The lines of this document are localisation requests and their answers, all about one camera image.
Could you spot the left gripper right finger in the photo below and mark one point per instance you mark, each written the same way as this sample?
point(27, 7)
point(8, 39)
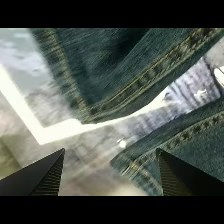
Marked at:
point(186, 181)

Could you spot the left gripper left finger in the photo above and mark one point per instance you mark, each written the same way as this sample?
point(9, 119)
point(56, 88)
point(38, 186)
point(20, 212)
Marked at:
point(36, 178)

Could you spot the dark blue jeans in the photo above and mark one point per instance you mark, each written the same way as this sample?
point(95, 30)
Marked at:
point(110, 66)

